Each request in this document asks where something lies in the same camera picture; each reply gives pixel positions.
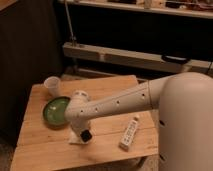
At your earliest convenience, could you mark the white remote control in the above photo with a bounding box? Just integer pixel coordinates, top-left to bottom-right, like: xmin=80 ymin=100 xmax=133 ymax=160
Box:
xmin=119 ymin=115 xmax=139 ymax=151

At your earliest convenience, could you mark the black handle object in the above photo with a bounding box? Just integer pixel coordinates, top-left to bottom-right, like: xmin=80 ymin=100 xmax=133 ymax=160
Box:
xmin=161 ymin=55 xmax=191 ymax=64

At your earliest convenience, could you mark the white sponge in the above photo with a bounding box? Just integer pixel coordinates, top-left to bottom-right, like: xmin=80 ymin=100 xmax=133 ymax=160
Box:
xmin=69 ymin=131 xmax=92 ymax=144

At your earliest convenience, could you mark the green plate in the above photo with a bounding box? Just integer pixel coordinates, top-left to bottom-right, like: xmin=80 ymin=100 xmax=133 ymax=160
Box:
xmin=42 ymin=96 xmax=70 ymax=127

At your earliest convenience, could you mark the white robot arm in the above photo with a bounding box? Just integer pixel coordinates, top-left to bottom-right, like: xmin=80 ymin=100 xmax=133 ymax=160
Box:
xmin=65 ymin=72 xmax=213 ymax=171

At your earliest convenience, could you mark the white plastic cup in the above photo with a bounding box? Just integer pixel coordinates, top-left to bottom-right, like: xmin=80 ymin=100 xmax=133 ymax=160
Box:
xmin=44 ymin=76 xmax=60 ymax=98

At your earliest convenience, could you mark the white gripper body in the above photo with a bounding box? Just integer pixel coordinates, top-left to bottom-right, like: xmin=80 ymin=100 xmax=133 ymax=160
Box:
xmin=69 ymin=90 xmax=90 ymax=138

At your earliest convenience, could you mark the black eraser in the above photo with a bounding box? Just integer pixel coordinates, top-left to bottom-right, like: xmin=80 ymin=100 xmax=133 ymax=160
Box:
xmin=80 ymin=130 xmax=92 ymax=142

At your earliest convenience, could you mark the wooden table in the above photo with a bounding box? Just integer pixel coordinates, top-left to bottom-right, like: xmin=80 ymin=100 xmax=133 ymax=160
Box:
xmin=10 ymin=84 xmax=158 ymax=171

